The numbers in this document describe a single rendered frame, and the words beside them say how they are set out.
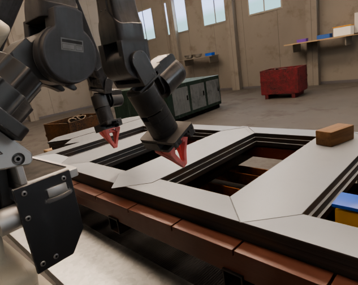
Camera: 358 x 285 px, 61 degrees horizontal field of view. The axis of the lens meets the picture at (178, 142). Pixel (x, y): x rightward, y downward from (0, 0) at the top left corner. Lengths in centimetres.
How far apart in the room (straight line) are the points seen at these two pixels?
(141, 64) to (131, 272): 58
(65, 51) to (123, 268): 64
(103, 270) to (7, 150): 58
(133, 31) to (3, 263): 47
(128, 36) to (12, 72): 19
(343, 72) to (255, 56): 277
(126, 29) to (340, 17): 946
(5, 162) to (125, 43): 25
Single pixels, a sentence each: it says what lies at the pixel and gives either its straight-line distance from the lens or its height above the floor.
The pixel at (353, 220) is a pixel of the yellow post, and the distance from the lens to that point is 70.
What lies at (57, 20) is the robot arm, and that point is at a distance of 44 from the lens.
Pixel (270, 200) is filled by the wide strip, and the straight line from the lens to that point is 74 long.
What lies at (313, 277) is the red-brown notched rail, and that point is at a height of 83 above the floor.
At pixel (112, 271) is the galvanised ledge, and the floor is 68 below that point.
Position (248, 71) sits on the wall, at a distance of 1101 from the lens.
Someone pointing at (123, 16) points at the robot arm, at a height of 129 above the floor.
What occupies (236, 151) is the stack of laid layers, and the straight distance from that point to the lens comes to 123.
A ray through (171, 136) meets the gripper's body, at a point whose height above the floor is 107.
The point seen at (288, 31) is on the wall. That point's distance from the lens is 1035.
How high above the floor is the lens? 120
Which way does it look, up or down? 14 degrees down
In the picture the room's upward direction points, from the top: 9 degrees counter-clockwise
